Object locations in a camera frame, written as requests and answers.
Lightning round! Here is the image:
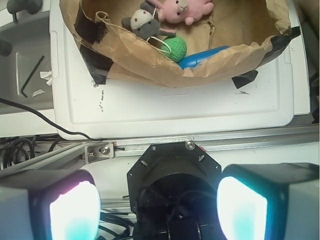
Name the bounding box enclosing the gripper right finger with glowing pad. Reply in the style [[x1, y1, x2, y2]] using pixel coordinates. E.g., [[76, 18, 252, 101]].
[[217, 162, 320, 240]]

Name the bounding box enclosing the black cable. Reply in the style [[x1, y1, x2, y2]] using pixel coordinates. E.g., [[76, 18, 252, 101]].
[[0, 97, 94, 140]]

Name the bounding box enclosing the black hex key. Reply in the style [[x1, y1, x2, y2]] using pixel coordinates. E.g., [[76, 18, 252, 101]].
[[20, 55, 45, 98]]

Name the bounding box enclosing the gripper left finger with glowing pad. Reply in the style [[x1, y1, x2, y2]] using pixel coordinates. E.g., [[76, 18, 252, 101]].
[[0, 169, 101, 240]]

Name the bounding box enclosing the pink plush bunny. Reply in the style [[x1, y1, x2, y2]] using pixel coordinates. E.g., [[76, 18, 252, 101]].
[[147, 0, 214, 26]]

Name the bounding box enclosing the green rubber ball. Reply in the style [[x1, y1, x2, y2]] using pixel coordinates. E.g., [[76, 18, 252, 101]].
[[160, 36, 187, 63]]

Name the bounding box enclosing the grey plastic tray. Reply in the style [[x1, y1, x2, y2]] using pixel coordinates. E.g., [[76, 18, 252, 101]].
[[0, 11, 53, 110]]

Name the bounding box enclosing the aluminium frame rail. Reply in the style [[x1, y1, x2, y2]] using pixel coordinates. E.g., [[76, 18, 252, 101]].
[[0, 124, 320, 175]]

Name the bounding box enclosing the grey plush mouse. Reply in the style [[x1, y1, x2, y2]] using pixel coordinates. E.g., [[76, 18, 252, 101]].
[[121, 1, 176, 41]]

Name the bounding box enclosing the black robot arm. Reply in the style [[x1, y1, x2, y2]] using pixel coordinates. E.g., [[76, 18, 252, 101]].
[[0, 142, 320, 240]]

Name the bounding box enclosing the brown paper bag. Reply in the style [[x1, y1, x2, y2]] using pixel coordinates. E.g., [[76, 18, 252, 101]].
[[59, 0, 300, 88]]

